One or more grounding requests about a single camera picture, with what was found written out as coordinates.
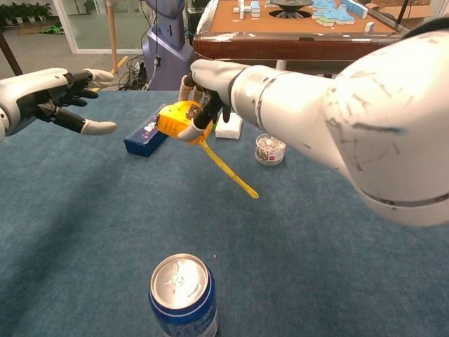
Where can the white rectangular block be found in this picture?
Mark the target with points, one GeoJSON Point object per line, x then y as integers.
{"type": "Point", "coordinates": [233, 130]}

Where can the cardboard box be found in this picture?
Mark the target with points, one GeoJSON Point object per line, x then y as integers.
{"type": "Point", "coordinates": [417, 12]}

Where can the dark blue rectangular box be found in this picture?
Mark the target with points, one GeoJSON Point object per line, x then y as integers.
{"type": "Point", "coordinates": [140, 144]}

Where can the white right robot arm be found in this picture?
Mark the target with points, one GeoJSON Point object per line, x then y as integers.
{"type": "Point", "coordinates": [368, 123]}

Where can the single white mahjong tile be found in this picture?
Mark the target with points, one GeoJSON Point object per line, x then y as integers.
{"type": "Point", "coordinates": [369, 26]}

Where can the dark table leg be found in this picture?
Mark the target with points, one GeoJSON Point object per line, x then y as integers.
{"type": "Point", "coordinates": [10, 56]}

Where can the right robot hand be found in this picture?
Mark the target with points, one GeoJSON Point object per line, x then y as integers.
{"type": "Point", "coordinates": [214, 77]}

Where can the brown mahjong table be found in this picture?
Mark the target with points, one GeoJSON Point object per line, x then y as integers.
{"type": "Point", "coordinates": [280, 42]}

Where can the clear tub of paper clips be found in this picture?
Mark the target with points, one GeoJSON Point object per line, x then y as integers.
{"type": "Point", "coordinates": [270, 154]}

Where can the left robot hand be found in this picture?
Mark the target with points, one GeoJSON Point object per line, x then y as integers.
{"type": "Point", "coordinates": [31, 91]}

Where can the blue-grey machine base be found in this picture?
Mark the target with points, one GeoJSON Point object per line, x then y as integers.
{"type": "Point", "coordinates": [168, 52]}

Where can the wooden pole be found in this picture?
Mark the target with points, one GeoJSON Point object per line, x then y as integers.
{"type": "Point", "coordinates": [112, 35]}

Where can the row of potted plants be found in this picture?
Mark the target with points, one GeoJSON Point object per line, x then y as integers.
{"type": "Point", "coordinates": [24, 12]}

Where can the blue soda can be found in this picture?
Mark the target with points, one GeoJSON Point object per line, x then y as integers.
{"type": "Point", "coordinates": [182, 316]}

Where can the yellow tape measure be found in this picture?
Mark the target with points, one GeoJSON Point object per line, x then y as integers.
{"type": "Point", "coordinates": [172, 119]}

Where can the blue table cloth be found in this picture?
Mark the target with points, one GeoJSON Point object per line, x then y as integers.
{"type": "Point", "coordinates": [87, 228]}

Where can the black mahjong table centre dome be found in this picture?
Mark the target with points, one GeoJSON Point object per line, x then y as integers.
{"type": "Point", "coordinates": [290, 8]}

